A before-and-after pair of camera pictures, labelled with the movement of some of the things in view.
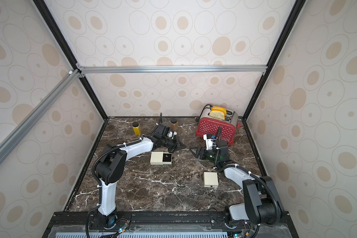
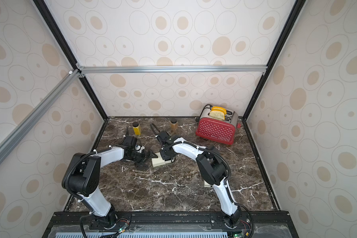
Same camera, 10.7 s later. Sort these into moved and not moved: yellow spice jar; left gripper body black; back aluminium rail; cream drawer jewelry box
Moved: left gripper body black
Not moved: cream drawer jewelry box; back aluminium rail; yellow spice jar
